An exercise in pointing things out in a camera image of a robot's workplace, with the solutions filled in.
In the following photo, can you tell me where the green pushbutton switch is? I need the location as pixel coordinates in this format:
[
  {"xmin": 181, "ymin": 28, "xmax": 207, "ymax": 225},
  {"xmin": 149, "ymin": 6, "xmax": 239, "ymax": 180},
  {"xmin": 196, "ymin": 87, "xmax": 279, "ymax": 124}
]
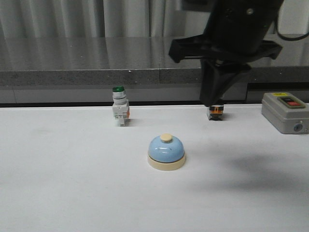
[{"xmin": 112, "ymin": 86, "xmax": 130, "ymax": 126}]

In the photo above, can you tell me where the grey start-stop switch box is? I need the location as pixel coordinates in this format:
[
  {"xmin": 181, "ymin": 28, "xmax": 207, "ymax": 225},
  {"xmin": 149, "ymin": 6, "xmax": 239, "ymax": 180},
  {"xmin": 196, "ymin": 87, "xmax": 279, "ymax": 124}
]
[{"xmin": 261, "ymin": 92, "xmax": 309, "ymax": 134}]

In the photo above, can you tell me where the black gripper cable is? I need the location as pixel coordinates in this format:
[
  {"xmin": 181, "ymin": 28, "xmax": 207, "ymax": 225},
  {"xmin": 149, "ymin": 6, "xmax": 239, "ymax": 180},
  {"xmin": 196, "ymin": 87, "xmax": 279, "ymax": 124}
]
[{"xmin": 272, "ymin": 19, "xmax": 309, "ymax": 41}]

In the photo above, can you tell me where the blue call bell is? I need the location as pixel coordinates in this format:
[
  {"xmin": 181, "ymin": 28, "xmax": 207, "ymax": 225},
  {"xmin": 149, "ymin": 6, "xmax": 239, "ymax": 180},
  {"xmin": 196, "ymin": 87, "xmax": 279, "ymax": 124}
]
[{"xmin": 147, "ymin": 133, "xmax": 186, "ymax": 171}]

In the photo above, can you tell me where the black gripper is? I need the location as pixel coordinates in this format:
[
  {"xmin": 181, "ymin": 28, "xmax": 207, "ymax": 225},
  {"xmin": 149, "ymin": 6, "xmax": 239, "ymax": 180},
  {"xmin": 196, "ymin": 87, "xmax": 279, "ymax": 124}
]
[{"xmin": 169, "ymin": 0, "xmax": 283, "ymax": 106}]

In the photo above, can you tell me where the grey curtain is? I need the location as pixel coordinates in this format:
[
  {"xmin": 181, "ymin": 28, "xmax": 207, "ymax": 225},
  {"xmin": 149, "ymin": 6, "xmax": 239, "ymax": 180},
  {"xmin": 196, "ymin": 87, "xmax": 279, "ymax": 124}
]
[{"xmin": 0, "ymin": 0, "xmax": 309, "ymax": 39}]

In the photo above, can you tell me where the black selector switch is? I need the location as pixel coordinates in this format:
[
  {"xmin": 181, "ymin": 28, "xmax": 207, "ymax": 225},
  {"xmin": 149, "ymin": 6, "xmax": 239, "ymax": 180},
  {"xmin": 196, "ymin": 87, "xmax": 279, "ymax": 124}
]
[{"xmin": 207, "ymin": 104, "xmax": 224, "ymax": 120}]

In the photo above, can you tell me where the grey stone counter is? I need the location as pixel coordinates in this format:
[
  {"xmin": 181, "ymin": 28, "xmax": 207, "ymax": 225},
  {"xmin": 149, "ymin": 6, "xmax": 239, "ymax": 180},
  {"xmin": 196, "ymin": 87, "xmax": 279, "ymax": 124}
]
[{"xmin": 0, "ymin": 33, "xmax": 309, "ymax": 87}]

